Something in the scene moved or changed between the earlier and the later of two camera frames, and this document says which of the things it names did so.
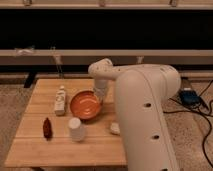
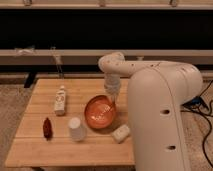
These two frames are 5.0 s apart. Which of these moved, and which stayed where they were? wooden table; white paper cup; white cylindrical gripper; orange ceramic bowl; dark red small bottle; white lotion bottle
Moved: white cylindrical gripper; orange ceramic bowl
Stayed: white lotion bottle; dark red small bottle; white paper cup; wooden table
